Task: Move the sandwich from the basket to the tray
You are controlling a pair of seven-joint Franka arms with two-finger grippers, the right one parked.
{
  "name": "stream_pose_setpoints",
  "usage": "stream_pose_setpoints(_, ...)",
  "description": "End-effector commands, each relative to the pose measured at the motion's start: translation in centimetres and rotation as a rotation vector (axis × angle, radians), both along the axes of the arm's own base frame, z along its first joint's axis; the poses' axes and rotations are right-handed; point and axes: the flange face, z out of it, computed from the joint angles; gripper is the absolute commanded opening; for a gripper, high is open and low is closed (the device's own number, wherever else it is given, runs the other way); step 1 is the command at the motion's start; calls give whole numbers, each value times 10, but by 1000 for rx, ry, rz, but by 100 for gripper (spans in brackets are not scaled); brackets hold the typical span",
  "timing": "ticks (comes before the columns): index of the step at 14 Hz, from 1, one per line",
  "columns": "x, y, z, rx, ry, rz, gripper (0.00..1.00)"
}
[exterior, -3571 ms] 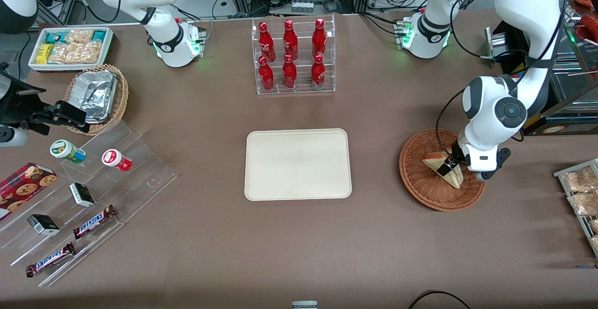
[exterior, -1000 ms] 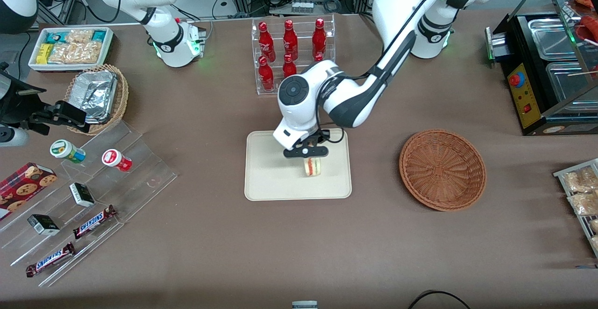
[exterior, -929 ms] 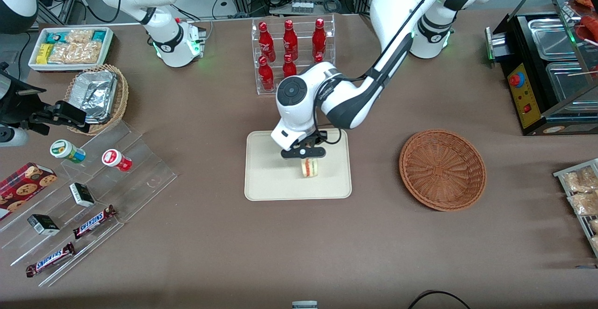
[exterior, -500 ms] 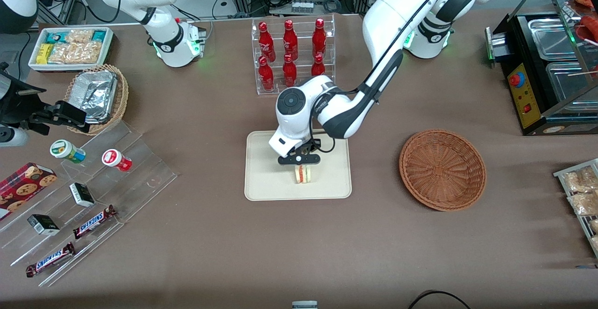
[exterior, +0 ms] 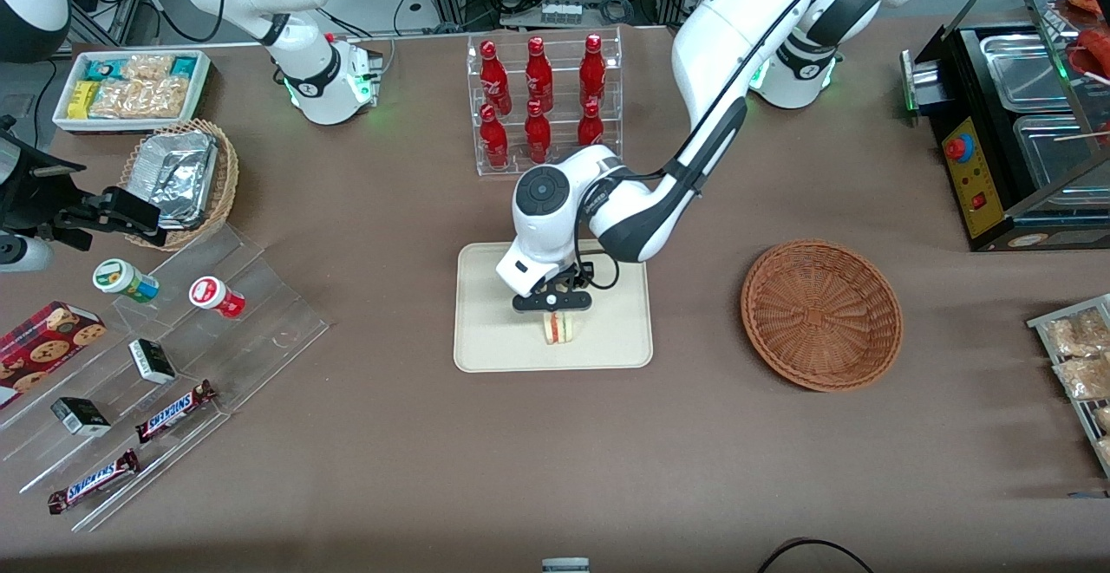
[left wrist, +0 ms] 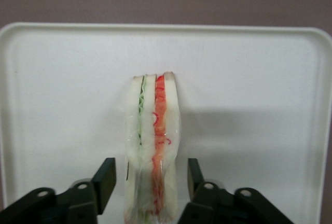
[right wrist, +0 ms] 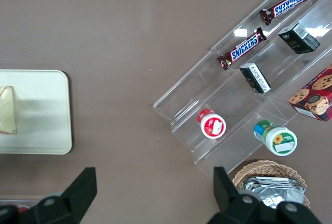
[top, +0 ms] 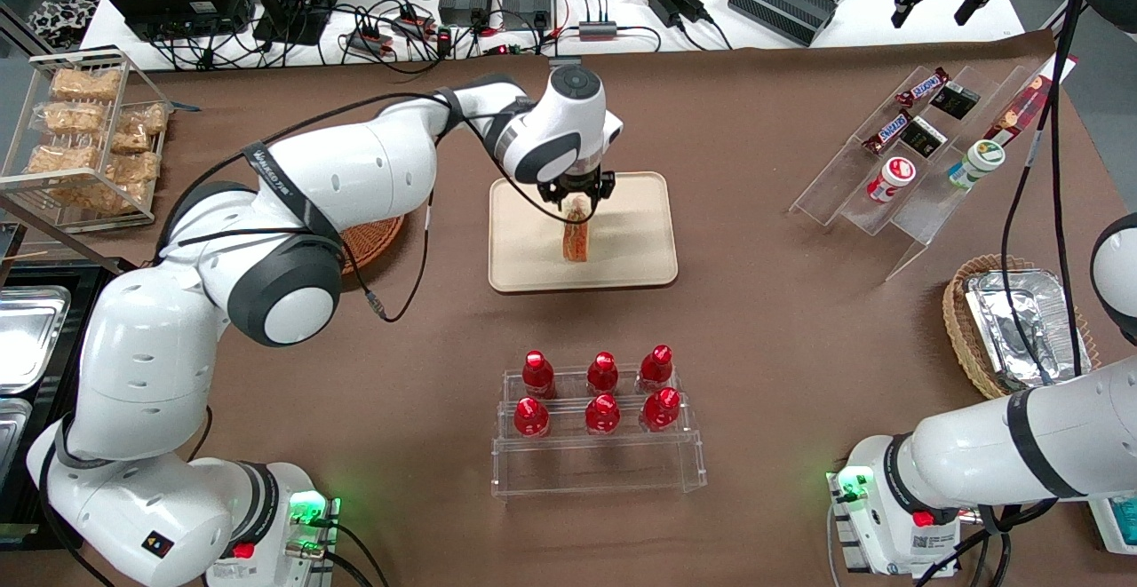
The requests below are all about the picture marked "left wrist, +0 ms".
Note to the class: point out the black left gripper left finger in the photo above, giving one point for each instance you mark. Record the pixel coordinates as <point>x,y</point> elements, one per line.
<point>85,195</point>

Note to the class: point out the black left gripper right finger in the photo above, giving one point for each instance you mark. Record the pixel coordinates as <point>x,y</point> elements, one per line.
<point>215,198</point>

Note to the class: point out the triangle sandwich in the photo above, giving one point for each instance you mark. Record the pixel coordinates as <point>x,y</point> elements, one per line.
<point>153,143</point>

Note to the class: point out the cream plastic tray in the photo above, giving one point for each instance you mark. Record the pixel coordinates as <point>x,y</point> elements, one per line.
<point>246,91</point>

